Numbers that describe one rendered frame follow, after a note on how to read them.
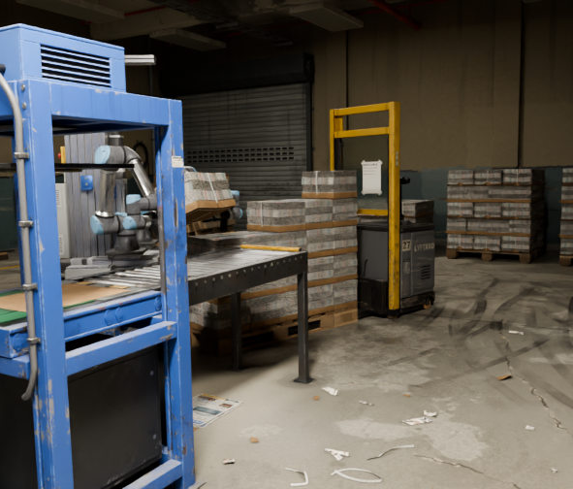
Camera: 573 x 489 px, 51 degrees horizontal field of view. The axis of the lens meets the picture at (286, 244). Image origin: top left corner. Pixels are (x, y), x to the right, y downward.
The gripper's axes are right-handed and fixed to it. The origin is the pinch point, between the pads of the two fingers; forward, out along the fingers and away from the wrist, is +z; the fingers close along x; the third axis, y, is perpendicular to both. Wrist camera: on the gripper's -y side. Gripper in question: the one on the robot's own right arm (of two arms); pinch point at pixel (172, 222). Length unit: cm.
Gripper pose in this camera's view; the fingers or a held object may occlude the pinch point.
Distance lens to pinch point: 365.2
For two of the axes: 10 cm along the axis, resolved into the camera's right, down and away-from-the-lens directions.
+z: 5.2, -1.1, 8.5
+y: -3.3, -9.4, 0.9
